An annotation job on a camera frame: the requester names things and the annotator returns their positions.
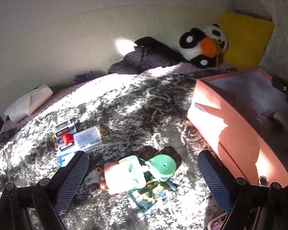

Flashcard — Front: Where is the pink storage box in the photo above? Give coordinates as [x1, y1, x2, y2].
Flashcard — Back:
[187, 69, 288, 186]

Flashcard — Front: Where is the clear plastic case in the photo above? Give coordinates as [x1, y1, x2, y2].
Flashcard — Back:
[74, 126, 102, 151]

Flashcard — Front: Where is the panda plush toy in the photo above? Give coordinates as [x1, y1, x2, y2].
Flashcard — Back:
[179, 24, 229, 69]

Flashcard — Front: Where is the colourful snack packet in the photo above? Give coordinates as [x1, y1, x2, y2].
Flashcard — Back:
[128, 180, 178, 213]

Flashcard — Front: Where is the black white patterned blanket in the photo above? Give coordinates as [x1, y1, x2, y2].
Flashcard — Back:
[0, 67, 233, 229]

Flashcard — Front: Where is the yellow pillow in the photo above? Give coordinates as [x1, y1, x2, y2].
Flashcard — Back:
[220, 11, 275, 70]

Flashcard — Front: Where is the red small cap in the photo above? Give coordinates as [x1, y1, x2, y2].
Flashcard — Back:
[62, 133, 74, 146]

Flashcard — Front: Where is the black clothing pile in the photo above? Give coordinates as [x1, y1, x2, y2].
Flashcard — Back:
[108, 36, 186, 74]

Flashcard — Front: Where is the white plastic bottle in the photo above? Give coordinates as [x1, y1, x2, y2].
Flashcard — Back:
[99, 155, 150, 195]

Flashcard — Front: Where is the blue small object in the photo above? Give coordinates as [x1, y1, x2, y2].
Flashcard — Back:
[73, 71, 96, 84]

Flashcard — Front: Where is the white lace pillow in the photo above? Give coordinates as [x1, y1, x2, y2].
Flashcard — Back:
[260, 0, 288, 80]

